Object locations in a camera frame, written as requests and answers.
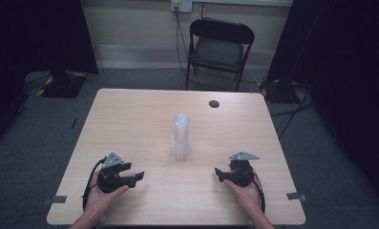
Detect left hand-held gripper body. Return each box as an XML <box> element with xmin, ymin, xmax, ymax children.
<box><xmin>96</xmin><ymin>152</ymin><xmax>137</xmax><ymax>194</ymax></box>

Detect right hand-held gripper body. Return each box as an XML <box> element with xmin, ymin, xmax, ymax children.
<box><xmin>228</xmin><ymin>151</ymin><xmax>261</xmax><ymax>188</ymax></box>

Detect stack of clear plastic cups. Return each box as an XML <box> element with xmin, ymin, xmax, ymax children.
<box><xmin>170</xmin><ymin>113</ymin><xmax>193</xmax><ymax>160</ymax></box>

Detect person's left hand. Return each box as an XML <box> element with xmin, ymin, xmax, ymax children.
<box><xmin>83</xmin><ymin>171</ymin><xmax>130</xmax><ymax>220</ymax></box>

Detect person's right hand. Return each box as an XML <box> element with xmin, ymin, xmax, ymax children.
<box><xmin>222</xmin><ymin>178</ymin><xmax>265</xmax><ymax>218</ymax></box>

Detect grey tape strip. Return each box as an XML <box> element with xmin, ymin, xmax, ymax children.
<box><xmin>42</xmin><ymin>195</ymin><xmax>68</xmax><ymax>206</ymax></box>
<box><xmin>285</xmin><ymin>192</ymin><xmax>307</xmax><ymax>202</ymax></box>

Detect black stand base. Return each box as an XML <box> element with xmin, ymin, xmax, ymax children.
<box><xmin>36</xmin><ymin>70</ymin><xmax>90</xmax><ymax>99</ymax></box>
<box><xmin>259</xmin><ymin>77</ymin><xmax>294</xmax><ymax>105</ymax></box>

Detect black folding chair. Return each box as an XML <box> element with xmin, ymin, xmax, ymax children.
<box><xmin>184</xmin><ymin>17</ymin><xmax>256</xmax><ymax>93</ymax></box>

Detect black curtain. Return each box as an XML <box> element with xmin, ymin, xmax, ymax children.
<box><xmin>0</xmin><ymin>0</ymin><xmax>99</xmax><ymax>151</ymax></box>
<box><xmin>265</xmin><ymin>0</ymin><xmax>379</xmax><ymax>213</ymax></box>

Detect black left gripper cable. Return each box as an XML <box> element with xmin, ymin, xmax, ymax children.
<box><xmin>82</xmin><ymin>156</ymin><xmax>107</xmax><ymax>212</ymax></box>

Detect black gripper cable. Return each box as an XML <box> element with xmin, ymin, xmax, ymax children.
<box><xmin>251</xmin><ymin>171</ymin><xmax>267</xmax><ymax>214</ymax></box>
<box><xmin>82</xmin><ymin>156</ymin><xmax>107</xmax><ymax>212</ymax></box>

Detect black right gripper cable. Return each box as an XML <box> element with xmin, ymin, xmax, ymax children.
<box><xmin>251</xmin><ymin>171</ymin><xmax>267</xmax><ymax>214</ymax></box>

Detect black floor cables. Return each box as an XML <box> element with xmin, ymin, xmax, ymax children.
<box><xmin>269</xmin><ymin>80</ymin><xmax>315</xmax><ymax>141</ymax></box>

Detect black wall socket cable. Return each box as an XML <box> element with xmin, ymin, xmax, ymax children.
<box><xmin>175</xmin><ymin>10</ymin><xmax>192</xmax><ymax>79</ymax></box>

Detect white wall socket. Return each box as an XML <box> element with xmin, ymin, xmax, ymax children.
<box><xmin>170</xmin><ymin>0</ymin><xmax>194</xmax><ymax>14</ymax></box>

